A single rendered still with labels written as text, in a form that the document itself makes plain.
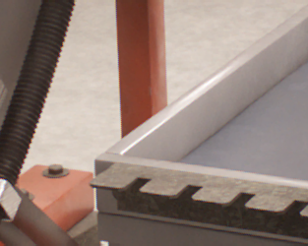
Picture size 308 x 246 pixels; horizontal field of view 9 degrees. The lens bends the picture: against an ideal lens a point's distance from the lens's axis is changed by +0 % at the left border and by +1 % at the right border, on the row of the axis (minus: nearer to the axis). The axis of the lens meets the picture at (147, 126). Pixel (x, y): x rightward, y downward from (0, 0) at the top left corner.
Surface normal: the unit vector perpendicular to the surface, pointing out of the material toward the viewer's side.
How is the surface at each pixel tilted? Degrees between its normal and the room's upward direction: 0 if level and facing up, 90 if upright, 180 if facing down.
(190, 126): 90
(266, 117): 0
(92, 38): 0
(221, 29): 0
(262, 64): 90
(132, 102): 90
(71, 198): 90
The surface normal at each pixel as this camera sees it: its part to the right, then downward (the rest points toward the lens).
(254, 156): -0.04, -0.94
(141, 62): -0.44, 0.32
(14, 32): 0.90, 0.11
